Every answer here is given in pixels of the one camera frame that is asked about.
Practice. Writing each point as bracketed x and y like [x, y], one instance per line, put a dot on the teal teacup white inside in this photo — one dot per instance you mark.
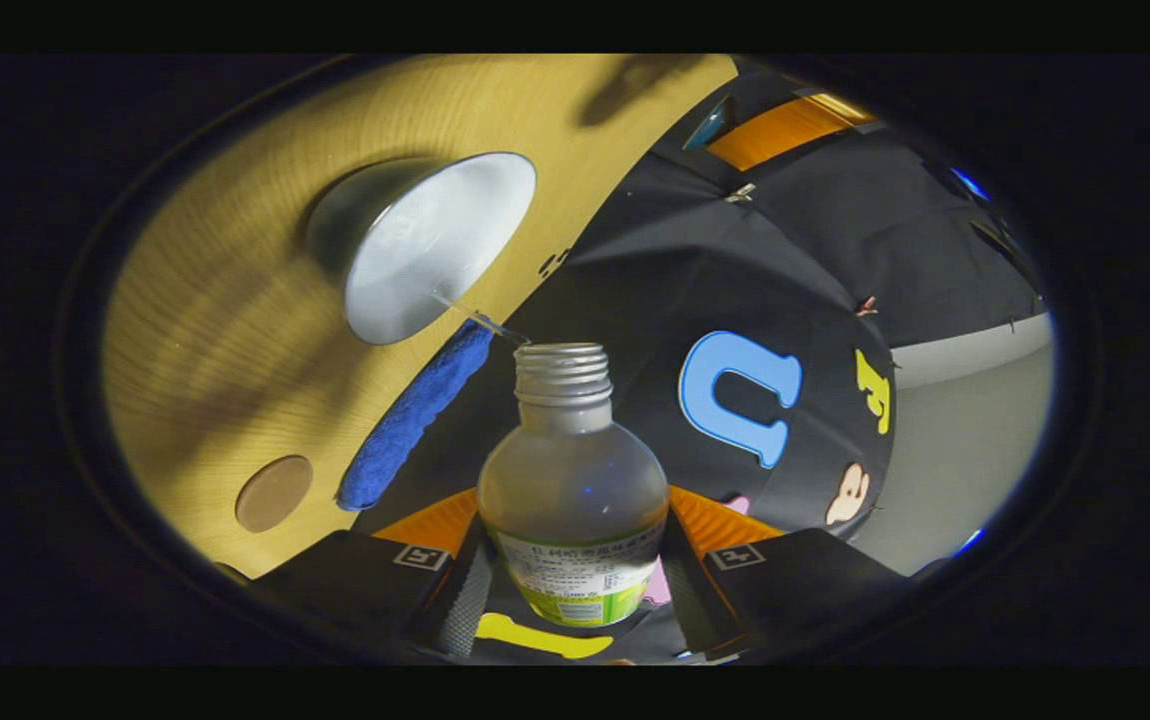
[425, 250]

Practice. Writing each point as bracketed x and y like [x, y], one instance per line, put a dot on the round brown coaster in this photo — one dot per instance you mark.
[274, 493]

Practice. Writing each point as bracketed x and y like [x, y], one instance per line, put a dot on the silver water bottle green label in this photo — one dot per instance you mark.
[570, 480]

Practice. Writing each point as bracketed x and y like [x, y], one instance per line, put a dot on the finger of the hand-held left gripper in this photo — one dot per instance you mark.
[785, 130]

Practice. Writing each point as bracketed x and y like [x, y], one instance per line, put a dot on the black backdrop cloth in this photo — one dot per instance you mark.
[715, 270]

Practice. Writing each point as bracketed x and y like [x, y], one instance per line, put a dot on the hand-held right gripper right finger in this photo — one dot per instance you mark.
[685, 600]

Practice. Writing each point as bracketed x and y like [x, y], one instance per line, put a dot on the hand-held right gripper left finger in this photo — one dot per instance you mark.
[465, 600]

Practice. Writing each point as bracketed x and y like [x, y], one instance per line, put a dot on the metal backdrop clip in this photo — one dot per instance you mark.
[741, 192]

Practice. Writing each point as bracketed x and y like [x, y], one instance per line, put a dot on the teal teacup lid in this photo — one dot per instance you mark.
[710, 122]

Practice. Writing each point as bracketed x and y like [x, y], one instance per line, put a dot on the red backdrop clip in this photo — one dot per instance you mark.
[867, 306]

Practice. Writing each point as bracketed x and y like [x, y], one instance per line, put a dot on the blue towel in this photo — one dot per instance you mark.
[415, 420]

